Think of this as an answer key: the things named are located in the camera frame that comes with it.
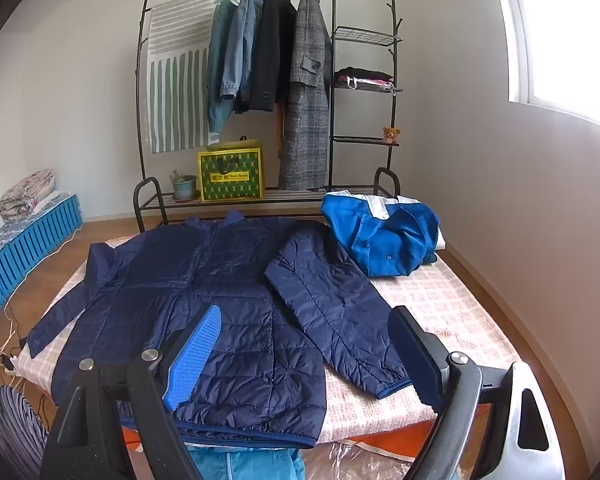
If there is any folded floral quilt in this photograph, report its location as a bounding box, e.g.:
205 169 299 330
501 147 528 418
0 169 58 222

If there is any yellow green patterned bag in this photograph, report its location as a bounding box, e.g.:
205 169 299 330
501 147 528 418
197 137 266 200

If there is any small potted plant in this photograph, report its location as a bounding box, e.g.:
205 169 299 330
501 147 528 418
169 170 198 202

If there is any blue and white jacket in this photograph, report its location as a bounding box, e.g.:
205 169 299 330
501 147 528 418
321 191 442 278

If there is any clear plastic sheet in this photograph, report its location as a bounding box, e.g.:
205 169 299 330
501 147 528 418
300 430 461 480

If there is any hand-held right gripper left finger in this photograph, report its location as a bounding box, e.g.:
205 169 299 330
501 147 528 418
40 304 223 480

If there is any light blue cloth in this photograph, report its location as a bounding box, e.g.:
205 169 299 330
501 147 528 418
187 447 306 480

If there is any black coat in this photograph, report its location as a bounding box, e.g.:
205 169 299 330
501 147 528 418
240 0 297 113

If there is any green striped white cloth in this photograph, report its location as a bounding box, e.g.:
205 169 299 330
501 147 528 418
144 0 221 153

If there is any navy puffer jacket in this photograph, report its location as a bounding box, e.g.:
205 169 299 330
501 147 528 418
27 211 415 451

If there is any dark striped cloth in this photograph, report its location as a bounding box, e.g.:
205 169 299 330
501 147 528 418
0 385 48 480

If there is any grey plaid coat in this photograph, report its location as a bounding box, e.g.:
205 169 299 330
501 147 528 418
278 0 332 191

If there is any window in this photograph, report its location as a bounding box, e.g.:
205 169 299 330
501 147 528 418
487 0 600 133

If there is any orange garment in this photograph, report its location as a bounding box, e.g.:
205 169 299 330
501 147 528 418
275 102 287 161

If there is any stack of folded clothes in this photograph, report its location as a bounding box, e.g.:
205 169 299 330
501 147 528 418
333 66 395 93

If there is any blue denim jacket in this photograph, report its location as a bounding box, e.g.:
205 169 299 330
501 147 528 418
220 0 266 106

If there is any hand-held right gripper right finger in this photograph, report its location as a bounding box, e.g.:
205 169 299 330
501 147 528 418
387 305 566 480

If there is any black metal clothes rack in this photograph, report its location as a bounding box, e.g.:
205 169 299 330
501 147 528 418
132 0 403 233

